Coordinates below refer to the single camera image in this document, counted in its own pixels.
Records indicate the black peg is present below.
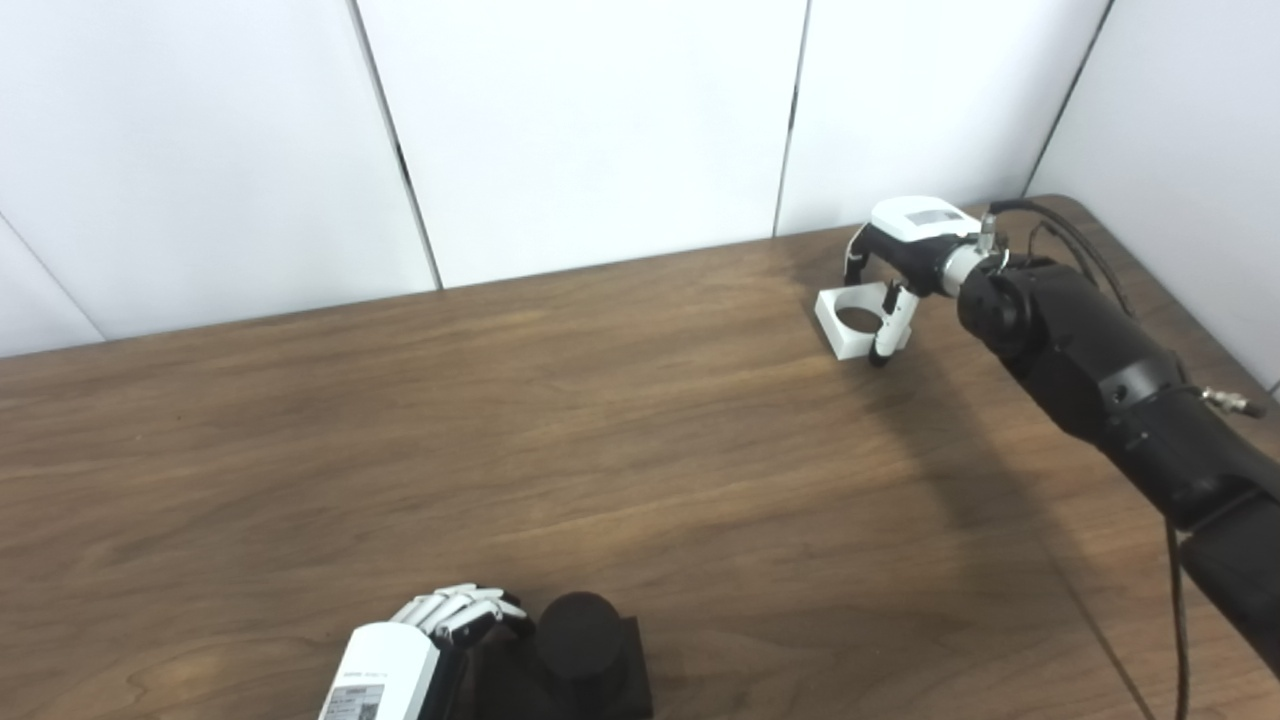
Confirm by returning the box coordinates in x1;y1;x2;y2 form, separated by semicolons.
470;591;654;720

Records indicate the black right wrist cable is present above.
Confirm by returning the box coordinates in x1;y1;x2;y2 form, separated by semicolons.
985;198;1193;720

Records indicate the thin right arm wire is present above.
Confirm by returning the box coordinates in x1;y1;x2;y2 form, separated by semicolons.
1028;220;1076;263

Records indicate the white square piece with hole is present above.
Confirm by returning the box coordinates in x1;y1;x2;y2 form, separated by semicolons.
815;281;913;361

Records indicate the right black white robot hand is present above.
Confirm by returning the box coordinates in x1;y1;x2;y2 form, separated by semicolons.
843;197;986;369

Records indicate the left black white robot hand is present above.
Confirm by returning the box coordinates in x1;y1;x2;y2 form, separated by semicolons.
318;583;536;720

